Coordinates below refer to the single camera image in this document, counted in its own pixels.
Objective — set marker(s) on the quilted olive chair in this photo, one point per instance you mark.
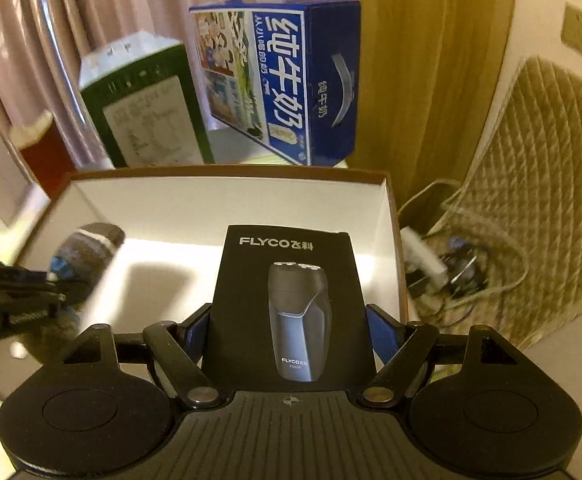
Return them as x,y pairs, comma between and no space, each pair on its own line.
521,208

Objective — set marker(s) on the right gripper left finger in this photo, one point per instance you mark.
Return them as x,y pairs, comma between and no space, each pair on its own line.
177,349

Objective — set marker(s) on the white power strip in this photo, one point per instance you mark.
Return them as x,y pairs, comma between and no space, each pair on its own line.
421,255

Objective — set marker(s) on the brown cardboard storage box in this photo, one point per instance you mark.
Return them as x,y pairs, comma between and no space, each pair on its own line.
175,221

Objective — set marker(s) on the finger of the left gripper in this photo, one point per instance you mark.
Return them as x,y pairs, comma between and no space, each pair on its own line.
18,279

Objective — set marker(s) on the dark red gift box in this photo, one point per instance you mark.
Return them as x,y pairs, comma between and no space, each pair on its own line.
42,148

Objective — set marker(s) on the blue milk carton box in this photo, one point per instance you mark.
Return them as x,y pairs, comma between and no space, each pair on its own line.
284,73

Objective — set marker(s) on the green white product box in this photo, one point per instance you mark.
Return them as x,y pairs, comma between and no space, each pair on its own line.
141,98

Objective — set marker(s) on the knitted grey patterned sock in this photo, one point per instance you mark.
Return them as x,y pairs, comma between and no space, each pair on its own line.
83,259

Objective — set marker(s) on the black Flyco shaver box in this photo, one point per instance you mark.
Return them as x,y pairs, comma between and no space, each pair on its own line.
288,313

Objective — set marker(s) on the pink curtain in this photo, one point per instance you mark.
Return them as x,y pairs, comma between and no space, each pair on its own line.
42,43

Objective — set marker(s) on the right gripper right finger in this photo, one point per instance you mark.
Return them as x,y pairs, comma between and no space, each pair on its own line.
403,350

